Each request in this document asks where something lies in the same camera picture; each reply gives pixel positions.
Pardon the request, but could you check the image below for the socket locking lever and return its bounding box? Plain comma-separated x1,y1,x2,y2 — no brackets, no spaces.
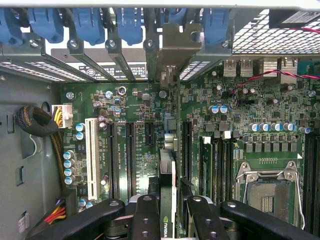
236,172,249,210
296,172,307,231

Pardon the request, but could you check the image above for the black RAM slot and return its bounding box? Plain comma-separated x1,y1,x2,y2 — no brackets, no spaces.
312,132,320,237
305,132,314,233
227,137,235,203
220,131,232,203
213,137,221,203

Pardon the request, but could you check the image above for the long black expansion slot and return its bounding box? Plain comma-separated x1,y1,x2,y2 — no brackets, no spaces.
106,121,118,201
183,120,193,182
125,121,137,200

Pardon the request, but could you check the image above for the CPU socket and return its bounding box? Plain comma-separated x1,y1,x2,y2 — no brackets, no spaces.
234,161,306,232

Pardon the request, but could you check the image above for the short black expansion slot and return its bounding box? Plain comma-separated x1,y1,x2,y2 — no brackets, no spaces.
144,122,155,147

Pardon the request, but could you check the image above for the white expansion slot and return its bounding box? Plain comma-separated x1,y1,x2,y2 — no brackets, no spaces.
84,117,99,201

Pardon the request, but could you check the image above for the green motherboard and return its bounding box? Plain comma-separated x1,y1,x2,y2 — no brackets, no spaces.
59,82,320,240

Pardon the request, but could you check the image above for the blue slot retention clip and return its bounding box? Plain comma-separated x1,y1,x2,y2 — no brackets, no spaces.
27,8,65,44
71,8,106,47
159,8,188,26
201,8,232,47
0,8,24,46
116,8,145,47

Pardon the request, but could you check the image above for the open black PC case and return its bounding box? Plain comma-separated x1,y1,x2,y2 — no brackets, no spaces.
0,0,320,240

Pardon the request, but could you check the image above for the multicoloured wire bundle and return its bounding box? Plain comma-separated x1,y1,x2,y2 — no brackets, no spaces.
43,197,68,226

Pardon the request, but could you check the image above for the braided cable with white plug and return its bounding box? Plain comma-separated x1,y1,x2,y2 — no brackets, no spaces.
15,103,74,195

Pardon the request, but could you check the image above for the red black twisted wire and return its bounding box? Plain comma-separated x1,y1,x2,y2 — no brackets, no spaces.
228,26,320,102

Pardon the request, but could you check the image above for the black labelled switch box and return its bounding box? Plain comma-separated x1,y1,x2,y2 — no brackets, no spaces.
268,8,320,30

